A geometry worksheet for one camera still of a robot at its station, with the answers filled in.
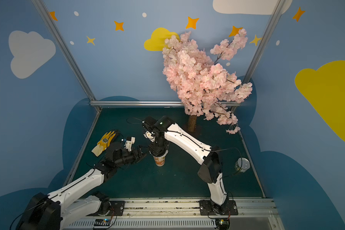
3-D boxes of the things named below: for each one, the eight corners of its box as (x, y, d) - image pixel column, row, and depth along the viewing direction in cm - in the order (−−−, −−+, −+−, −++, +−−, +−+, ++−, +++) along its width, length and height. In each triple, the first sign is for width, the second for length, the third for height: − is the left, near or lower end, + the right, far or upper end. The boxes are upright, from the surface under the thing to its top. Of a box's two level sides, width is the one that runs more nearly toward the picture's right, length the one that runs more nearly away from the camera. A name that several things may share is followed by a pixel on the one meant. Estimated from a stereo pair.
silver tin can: (236, 172, 87) (238, 170, 84) (232, 160, 92) (235, 157, 89) (249, 172, 88) (252, 170, 84) (245, 160, 93) (248, 157, 89)
